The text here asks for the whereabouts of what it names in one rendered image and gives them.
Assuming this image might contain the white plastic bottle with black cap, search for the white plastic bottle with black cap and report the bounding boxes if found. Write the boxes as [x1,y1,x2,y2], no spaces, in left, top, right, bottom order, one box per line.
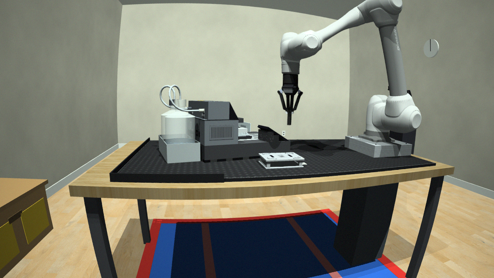
[161,100,175,139]

